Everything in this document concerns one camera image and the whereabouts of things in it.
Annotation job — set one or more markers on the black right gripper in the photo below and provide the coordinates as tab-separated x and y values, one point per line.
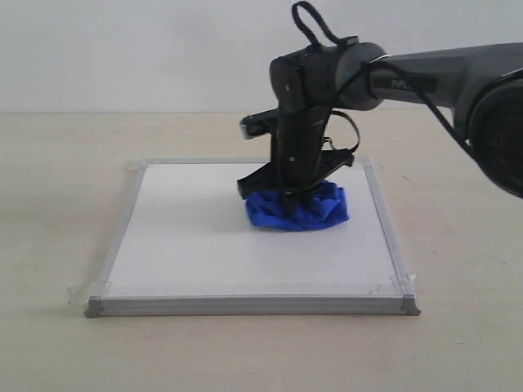
298	163

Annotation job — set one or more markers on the blue microfiber cloth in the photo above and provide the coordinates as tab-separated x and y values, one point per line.
325	209

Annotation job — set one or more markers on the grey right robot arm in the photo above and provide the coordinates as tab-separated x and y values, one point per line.
481	86

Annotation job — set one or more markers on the white aluminium-framed whiteboard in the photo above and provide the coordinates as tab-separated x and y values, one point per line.
184	246

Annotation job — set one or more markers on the clear tape back-left corner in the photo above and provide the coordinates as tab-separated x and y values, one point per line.
135	165

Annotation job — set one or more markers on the clear tape front-left corner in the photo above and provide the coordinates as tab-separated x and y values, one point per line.
80	295

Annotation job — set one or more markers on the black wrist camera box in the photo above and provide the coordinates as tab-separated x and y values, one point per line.
259	124

